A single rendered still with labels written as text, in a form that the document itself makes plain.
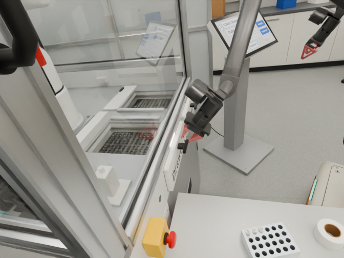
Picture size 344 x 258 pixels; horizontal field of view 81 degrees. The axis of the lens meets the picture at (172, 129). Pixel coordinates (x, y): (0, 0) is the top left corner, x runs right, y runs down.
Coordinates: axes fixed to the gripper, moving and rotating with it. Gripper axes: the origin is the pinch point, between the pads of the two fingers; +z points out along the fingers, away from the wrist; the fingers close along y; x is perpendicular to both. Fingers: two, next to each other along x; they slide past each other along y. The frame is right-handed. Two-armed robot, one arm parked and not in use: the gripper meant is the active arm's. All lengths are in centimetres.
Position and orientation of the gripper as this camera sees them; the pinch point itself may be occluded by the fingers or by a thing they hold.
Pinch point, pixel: (186, 138)
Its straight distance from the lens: 78.4
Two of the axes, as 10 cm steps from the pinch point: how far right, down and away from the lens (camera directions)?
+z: -4.6, 6.6, 6.0
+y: -8.6, -4.9, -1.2
